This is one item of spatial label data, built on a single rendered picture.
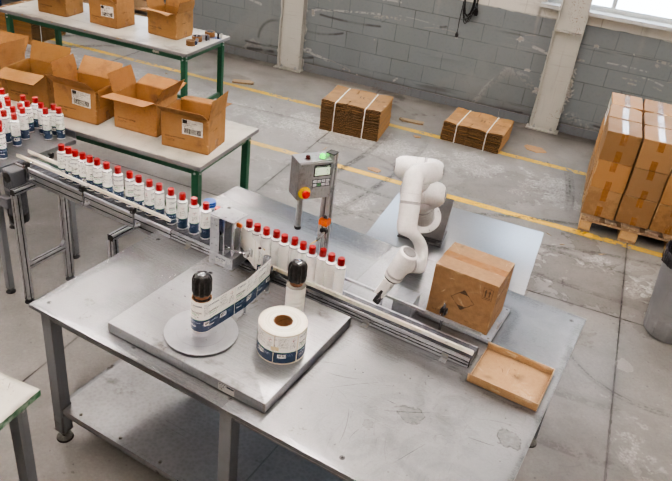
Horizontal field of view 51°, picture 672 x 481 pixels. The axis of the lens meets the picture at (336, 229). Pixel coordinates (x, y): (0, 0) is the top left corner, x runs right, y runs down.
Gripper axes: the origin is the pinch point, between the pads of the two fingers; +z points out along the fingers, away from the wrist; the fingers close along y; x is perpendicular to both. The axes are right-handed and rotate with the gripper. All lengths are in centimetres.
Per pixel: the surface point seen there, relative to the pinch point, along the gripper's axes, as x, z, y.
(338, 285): -18.1, 5.7, 2.8
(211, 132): -163, 61, -99
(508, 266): 37, -32, -38
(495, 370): 59, -10, 0
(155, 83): -229, 73, -119
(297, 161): -63, -33, 0
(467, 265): 22.1, -26.8, -25.9
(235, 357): -27, 17, 64
